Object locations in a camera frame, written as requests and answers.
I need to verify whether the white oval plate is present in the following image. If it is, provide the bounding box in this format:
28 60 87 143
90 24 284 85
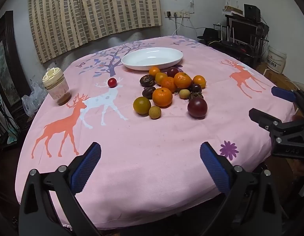
121 47 183 71

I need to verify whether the striped beige curtain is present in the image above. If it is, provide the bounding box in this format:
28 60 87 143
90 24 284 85
28 0 162 63

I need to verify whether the wall power strip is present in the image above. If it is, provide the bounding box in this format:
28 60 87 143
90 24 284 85
164 11 190 19

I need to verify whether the pale longan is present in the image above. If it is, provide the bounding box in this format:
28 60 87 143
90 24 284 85
179 89 191 100

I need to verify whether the large orange mandarin front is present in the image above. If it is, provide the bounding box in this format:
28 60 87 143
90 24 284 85
152 87 173 108

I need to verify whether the white plastic bucket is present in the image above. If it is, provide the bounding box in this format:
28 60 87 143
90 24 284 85
267 46 287 74

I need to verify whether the large orange mandarin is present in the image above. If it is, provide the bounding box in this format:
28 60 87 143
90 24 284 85
152 87 173 108
174 72 192 89

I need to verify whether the brown passion fruit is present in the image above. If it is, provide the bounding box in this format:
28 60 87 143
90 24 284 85
142 86 156 100
140 74 155 87

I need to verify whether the yellow-orange round fruit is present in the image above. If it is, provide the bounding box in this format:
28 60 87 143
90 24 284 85
155 72 167 86

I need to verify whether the dark framed cabinet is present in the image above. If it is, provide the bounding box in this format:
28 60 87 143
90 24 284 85
0 11 31 123

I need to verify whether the brown passion fruit lower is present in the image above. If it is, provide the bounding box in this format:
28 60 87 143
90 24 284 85
142 86 156 100

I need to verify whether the dark plum top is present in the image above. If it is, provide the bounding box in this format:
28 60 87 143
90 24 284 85
166 67 179 78

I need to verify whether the large dark purple plum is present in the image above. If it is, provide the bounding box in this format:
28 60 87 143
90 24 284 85
187 97 208 118

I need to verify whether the red cherry tomato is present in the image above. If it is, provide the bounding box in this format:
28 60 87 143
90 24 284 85
107 78 118 88

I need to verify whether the pink deer tablecloth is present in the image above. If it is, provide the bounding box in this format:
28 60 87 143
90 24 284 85
15 36 294 230

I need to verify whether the small orange mandarin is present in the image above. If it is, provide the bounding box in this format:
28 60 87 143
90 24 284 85
193 75 206 89

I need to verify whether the small tan longan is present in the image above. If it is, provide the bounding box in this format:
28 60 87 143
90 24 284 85
149 106 162 119

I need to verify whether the plastic cup with lid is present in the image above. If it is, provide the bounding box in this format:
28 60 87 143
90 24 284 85
42 67 71 106

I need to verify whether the clear plastic bag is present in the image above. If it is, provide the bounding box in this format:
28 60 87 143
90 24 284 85
22 82 48 117

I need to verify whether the green-yellow round fruit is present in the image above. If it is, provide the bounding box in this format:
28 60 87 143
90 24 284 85
133 96 151 115

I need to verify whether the orange mandarin middle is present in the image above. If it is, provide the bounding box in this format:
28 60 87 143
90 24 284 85
161 77 177 93

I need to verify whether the cardboard box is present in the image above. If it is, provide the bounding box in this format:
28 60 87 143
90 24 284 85
256 62 298 91

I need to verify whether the small orange top fruit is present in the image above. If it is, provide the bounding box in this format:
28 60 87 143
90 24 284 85
149 67 160 78

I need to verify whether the dark mangosteen lower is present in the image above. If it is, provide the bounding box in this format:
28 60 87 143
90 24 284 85
189 92 204 101

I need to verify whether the brown passion fruit top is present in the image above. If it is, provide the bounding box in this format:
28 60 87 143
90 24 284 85
140 74 155 87

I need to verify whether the black shelf with electronics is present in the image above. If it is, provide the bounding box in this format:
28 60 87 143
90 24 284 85
198 4 269 68

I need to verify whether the large orange mandarin back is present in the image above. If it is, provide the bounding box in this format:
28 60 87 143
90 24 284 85
174 72 192 89

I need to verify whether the dark mangosteen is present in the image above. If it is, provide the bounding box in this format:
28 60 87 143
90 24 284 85
189 92 204 101
188 83 202 93

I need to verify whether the dark mangosteen right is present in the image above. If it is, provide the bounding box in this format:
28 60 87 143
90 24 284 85
188 83 202 93

